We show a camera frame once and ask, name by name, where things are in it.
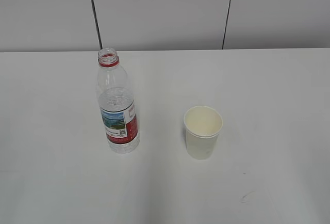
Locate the white paper cup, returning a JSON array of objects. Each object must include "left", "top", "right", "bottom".
[{"left": 184, "top": 106, "right": 223, "bottom": 160}]

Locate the clear plastic water bottle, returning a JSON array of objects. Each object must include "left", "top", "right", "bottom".
[{"left": 96, "top": 48, "right": 140, "bottom": 154}]

